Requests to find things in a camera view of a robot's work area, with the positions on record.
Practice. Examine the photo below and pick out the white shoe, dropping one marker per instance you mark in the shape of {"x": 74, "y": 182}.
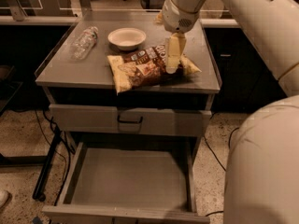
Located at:
{"x": 4, "y": 195}

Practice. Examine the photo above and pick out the black drawer handle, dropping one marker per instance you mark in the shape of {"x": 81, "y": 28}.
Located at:
{"x": 127, "y": 121}

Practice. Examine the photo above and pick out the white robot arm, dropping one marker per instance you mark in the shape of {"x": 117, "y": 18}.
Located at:
{"x": 262, "y": 173}

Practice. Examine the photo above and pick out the closed top drawer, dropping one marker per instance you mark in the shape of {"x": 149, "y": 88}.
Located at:
{"x": 148, "y": 121}

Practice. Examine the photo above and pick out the grey drawer cabinet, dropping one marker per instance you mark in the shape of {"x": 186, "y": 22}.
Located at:
{"x": 90, "y": 81}

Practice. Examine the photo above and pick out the clear plastic water bottle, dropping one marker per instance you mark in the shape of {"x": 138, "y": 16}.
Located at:
{"x": 83, "y": 44}

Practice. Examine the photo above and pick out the white paper bowl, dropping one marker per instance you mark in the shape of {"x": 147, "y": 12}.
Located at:
{"x": 127, "y": 39}

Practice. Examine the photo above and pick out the brown chip bag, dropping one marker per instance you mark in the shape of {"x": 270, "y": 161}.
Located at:
{"x": 146, "y": 67}

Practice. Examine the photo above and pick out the open middle drawer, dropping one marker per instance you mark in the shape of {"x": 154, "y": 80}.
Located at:
{"x": 130, "y": 184}

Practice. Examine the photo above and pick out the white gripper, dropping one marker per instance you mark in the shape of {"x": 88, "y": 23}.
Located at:
{"x": 176, "y": 19}

